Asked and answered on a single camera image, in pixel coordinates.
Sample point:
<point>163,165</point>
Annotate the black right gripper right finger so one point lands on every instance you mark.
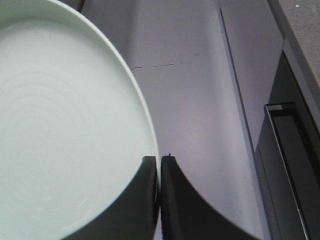
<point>185,215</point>

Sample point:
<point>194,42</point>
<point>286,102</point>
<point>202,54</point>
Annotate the light green round plate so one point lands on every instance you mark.
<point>74,125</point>

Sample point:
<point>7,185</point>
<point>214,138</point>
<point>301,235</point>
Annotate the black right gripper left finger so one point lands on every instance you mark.
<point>133,215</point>

